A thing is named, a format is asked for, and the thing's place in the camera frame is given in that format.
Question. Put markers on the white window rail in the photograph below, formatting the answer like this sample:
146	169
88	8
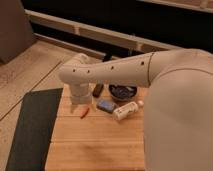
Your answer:
99	34

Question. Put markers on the dark ceramic bowl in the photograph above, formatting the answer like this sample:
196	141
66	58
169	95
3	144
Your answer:
122	93

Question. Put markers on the black eraser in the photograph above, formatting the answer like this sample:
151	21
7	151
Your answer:
97	90

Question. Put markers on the black floor mat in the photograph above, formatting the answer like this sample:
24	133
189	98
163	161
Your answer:
33	131

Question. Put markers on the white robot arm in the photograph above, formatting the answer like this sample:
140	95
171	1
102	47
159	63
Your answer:
178	109

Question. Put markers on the blue rectangular sponge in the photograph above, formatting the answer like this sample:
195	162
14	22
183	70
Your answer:
106	105

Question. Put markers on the brown cabinet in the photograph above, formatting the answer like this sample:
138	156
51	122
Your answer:
16	33

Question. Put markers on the white plastic bottle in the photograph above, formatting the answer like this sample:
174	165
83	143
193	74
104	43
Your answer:
124	111

